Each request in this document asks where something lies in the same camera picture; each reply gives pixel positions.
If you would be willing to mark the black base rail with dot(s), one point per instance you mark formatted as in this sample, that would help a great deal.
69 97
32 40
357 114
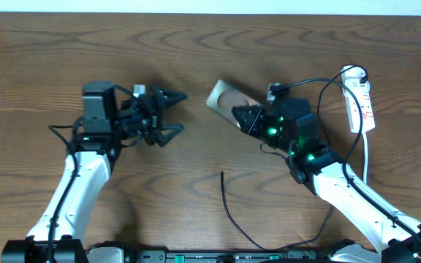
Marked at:
155 256

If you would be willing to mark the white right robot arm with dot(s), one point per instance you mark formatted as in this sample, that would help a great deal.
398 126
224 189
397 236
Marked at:
289 125

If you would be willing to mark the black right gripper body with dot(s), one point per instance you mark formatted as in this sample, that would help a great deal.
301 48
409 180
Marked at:
269 131

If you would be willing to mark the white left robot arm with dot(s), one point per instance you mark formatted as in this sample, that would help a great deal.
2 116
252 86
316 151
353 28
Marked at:
113 118

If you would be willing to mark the white power strip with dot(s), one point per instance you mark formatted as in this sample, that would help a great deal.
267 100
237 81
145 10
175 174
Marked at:
356 80

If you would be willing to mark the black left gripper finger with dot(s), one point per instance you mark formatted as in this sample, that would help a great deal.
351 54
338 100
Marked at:
163 135
164 99

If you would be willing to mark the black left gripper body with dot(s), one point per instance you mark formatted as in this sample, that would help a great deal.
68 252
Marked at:
145 119

